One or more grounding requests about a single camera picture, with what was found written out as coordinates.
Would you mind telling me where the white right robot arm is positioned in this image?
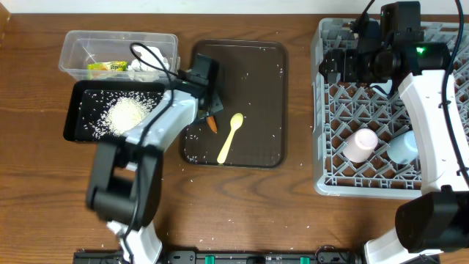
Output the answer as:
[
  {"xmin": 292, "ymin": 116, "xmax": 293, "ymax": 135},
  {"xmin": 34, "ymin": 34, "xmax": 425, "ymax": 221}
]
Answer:
[{"xmin": 317, "ymin": 1, "xmax": 468, "ymax": 263}]

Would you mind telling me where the pink cup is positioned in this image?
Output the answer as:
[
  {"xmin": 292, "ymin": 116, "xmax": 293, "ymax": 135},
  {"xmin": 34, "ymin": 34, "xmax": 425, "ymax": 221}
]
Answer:
[{"xmin": 342, "ymin": 128, "xmax": 378, "ymax": 163}]

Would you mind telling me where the dark blue plate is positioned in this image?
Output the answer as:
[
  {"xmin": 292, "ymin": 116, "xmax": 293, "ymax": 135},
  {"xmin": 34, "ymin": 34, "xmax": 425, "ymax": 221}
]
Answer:
[{"xmin": 369, "ymin": 80, "xmax": 394, "ymax": 98}]

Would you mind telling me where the orange carrot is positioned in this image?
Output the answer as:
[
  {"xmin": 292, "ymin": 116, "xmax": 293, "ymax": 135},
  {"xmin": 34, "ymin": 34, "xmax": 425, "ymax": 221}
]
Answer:
[{"xmin": 207, "ymin": 116, "xmax": 218, "ymax": 133}]

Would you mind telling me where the black rectangular bin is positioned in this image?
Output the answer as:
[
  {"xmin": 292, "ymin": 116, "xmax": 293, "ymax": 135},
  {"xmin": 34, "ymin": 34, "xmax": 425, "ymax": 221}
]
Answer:
[{"xmin": 63, "ymin": 81, "xmax": 165, "ymax": 142}]

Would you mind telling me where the dark brown serving tray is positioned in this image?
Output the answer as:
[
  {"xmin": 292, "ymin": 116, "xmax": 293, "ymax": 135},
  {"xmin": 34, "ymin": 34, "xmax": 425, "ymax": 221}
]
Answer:
[{"xmin": 180, "ymin": 40, "xmax": 288, "ymax": 169}]

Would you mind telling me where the yellow spoon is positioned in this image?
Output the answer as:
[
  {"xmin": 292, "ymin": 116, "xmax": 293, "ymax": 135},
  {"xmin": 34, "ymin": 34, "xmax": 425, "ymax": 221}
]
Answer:
[{"xmin": 217, "ymin": 113, "xmax": 244, "ymax": 164}]

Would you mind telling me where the grey dishwasher rack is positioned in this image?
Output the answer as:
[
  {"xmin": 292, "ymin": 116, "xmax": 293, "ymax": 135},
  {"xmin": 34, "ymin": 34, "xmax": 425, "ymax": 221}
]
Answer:
[{"xmin": 311, "ymin": 18, "xmax": 468, "ymax": 199}]

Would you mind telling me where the white tissue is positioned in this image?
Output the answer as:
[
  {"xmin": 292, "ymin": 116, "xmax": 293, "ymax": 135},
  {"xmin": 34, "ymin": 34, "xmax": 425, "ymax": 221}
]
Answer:
[{"xmin": 127, "ymin": 45, "xmax": 170, "ymax": 72}]

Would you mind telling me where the clear plastic bin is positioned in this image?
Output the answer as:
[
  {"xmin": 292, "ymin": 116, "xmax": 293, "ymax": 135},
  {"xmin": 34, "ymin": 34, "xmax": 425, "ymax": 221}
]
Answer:
[{"xmin": 59, "ymin": 30, "xmax": 180, "ymax": 82}]

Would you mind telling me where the green yellow snack wrapper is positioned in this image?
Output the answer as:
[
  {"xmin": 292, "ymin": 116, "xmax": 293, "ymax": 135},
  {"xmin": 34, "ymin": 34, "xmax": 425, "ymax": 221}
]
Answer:
[{"xmin": 86, "ymin": 61, "xmax": 128, "ymax": 71}]

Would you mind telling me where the light blue cup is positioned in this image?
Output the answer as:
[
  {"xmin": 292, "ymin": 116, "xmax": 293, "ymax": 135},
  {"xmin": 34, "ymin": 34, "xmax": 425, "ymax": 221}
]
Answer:
[{"xmin": 387, "ymin": 131, "xmax": 418, "ymax": 164}]

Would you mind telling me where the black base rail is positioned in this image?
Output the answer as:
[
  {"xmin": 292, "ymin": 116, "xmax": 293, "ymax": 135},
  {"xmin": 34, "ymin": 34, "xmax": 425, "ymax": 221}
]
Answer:
[{"xmin": 72, "ymin": 246, "xmax": 365, "ymax": 264}]

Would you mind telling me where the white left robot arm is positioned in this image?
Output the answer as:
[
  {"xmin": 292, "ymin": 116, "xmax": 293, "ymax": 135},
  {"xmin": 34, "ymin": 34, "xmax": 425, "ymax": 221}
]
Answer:
[{"xmin": 86, "ymin": 54, "xmax": 223, "ymax": 263}]

